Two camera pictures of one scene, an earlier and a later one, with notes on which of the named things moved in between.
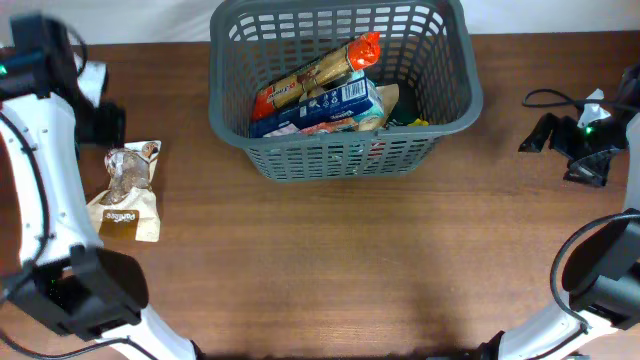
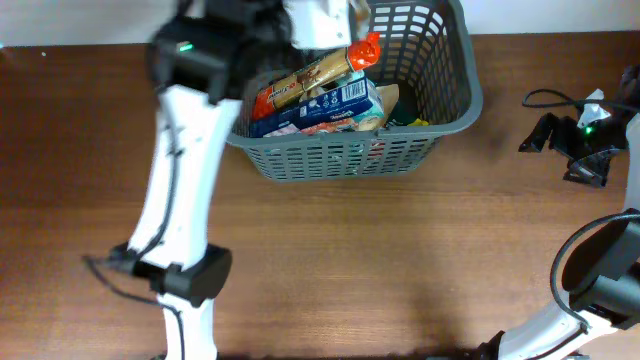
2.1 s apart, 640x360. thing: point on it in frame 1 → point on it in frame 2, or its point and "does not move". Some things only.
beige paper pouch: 389,95 does not move
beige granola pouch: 129,208 → 362,14
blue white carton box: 358,99 does not move
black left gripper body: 104,125 → 270,26
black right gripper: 592,172 does not move
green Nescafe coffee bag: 406,109 does not move
